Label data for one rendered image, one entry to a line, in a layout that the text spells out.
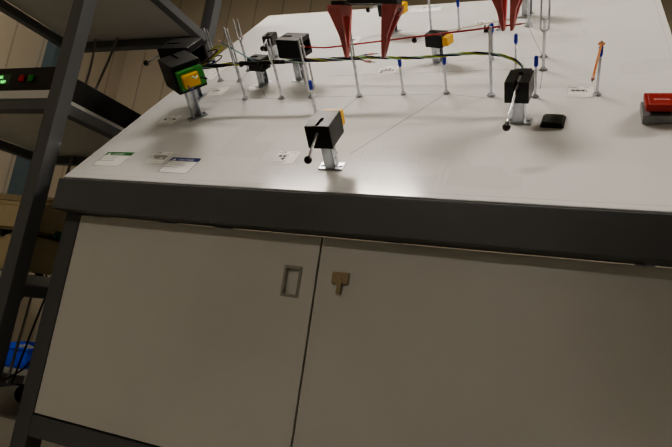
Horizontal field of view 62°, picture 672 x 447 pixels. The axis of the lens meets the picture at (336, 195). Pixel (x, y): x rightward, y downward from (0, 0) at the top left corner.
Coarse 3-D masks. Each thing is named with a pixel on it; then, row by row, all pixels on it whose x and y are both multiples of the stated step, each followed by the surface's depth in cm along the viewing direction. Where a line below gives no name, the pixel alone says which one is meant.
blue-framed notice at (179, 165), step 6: (168, 162) 115; (174, 162) 115; (180, 162) 114; (186, 162) 114; (192, 162) 113; (198, 162) 113; (162, 168) 113; (168, 168) 113; (174, 168) 112; (180, 168) 112; (186, 168) 112
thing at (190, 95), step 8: (168, 56) 127; (176, 56) 126; (184, 56) 125; (192, 56) 124; (160, 64) 126; (168, 64) 122; (176, 64) 121; (184, 64) 121; (192, 64) 122; (168, 72) 123; (168, 80) 126; (176, 80) 121; (176, 88) 123; (192, 96) 130; (192, 104) 131; (192, 112) 130; (200, 112) 131; (192, 120) 130
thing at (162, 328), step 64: (128, 256) 111; (192, 256) 106; (256, 256) 101; (320, 256) 98; (64, 320) 113; (128, 320) 107; (192, 320) 102; (256, 320) 98; (64, 384) 109; (128, 384) 104; (192, 384) 99; (256, 384) 95
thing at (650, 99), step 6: (648, 96) 97; (654, 96) 97; (660, 96) 97; (666, 96) 96; (648, 102) 96; (654, 102) 95; (660, 102) 95; (666, 102) 95; (648, 108) 95; (654, 108) 95; (660, 108) 95; (666, 108) 94
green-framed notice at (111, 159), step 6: (102, 156) 123; (108, 156) 122; (114, 156) 122; (120, 156) 121; (126, 156) 121; (96, 162) 121; (102, 162) 120; (108, 162) 120; (114, 162) 119; (120, 162) 119
